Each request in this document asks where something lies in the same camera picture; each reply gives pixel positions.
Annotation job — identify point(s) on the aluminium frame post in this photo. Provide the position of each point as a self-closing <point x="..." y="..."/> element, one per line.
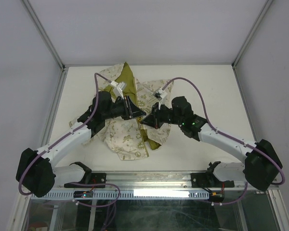
<point x="260" y="17"/>
<point x="42" y="32"/>

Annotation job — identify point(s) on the cream green printed jacket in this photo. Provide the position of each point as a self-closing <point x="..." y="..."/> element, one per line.
<point x="128" y="138"/>

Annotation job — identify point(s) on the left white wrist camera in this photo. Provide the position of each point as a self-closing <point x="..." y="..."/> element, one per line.
<point x="118" y="88"/>

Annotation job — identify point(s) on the left aluminium frame post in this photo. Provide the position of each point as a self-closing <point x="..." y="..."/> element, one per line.
<point x="42" y="32"/>

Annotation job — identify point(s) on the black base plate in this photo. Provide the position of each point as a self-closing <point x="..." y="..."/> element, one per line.
<point x="204" y="180"/>
<point x="95" y="179"/>

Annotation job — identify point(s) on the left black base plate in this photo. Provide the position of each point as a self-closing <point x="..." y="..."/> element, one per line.
<point x="95" y="179"/>

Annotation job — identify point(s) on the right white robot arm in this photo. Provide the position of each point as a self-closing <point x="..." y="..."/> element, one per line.
<point x="258" y="162"/>

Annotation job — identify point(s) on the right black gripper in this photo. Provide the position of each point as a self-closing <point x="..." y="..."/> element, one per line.
<point x="153" y="121"/>

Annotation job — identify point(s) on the slotted grey cable duct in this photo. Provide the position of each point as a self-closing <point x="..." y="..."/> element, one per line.
<point x="151" y="194"/>

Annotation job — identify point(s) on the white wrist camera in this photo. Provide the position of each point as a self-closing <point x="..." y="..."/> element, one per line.
<point x="118" y="88"/>
<point x="161" y="95"/>

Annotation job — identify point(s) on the aluminium mounting rail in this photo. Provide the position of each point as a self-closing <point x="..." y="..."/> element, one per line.
<point x="149" y="179"/>

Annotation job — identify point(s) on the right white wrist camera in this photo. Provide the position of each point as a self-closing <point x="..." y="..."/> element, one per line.
<point x="161" y="95"/>

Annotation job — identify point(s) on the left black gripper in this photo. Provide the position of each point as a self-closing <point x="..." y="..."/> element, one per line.
<point x="136" y="111"/>

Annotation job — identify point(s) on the right aluminium frame post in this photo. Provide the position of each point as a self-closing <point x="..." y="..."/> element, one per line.
<point x="260" y="17"/>

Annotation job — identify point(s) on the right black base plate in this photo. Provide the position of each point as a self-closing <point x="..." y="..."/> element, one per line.
<point x="204" y="180"/>

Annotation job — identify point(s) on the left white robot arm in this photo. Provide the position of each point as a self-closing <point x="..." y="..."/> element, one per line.
<point x="38" y="172"/>

